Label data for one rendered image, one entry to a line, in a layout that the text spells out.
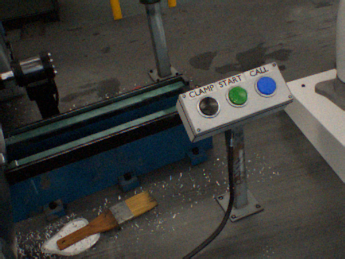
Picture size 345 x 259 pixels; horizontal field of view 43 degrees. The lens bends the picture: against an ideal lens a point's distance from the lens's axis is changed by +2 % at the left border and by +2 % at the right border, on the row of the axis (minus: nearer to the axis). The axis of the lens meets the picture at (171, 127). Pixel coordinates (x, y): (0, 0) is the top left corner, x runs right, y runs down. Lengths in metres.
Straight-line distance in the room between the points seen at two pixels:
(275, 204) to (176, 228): 0.20
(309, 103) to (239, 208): 0.29
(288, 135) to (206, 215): 0.29
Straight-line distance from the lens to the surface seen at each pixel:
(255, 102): 0.69
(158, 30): 1.21
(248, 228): 0.83
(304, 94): 1.03
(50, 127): 0.97
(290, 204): 0.87
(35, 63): 0.98
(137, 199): 0.90
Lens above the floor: 1.45
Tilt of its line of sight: 37 degrees down
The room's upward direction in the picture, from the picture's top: 10 degrees counter-clockwise
